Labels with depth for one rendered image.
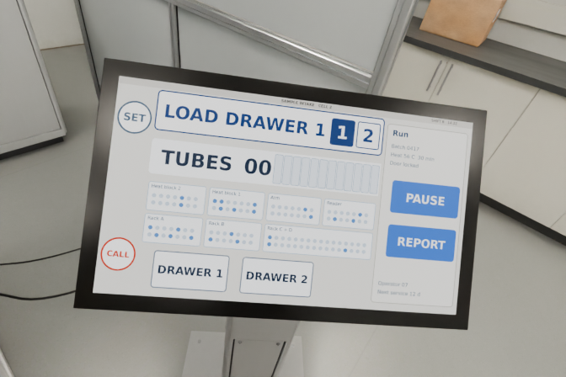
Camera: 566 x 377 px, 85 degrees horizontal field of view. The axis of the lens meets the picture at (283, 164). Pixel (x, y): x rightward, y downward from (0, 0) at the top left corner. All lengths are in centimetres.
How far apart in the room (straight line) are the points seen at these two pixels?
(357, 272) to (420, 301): 10
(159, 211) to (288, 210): 16
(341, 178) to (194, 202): 19
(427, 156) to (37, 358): 147
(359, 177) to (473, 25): 213
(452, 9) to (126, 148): 230
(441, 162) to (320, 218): 19
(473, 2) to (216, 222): 228
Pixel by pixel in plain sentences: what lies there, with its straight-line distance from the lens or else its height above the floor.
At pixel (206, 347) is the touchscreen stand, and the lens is 142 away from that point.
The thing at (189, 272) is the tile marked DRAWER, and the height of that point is 100.
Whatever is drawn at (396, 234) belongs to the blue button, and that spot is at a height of 106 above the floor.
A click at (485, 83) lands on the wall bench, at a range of 228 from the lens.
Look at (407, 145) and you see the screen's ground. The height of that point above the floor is 115.
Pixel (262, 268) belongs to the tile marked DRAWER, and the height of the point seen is 101.
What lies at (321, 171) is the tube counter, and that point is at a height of 111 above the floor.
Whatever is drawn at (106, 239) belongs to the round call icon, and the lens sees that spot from 45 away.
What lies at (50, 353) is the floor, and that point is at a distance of 158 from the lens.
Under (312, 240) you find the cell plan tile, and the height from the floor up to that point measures 104.
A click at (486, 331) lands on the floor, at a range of 192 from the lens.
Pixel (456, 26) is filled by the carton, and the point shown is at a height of 99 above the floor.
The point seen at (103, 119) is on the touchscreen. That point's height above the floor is 114.
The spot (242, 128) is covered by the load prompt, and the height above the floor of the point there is 115.
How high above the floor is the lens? 137
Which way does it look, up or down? 38 degrees down
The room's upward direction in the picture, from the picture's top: 11 degrees clockwise
